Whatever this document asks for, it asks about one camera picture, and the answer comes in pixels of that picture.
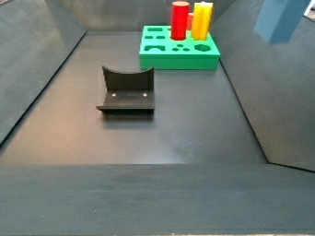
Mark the blue rectangular block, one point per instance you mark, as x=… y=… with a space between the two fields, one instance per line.
x=279 y=18

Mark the green shape sorter board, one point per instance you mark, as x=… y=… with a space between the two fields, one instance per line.
x=162 y=53

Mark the black curved holder stand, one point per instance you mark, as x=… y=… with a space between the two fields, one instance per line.
x=129 y=90

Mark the small orange-red peg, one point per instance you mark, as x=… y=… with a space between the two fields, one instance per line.
x=190 y=19

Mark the red cylinder peg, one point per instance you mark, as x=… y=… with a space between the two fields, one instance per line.
x=179 y=16

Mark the yellow star-shaped peg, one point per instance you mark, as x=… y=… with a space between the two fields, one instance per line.
x=202 y=21

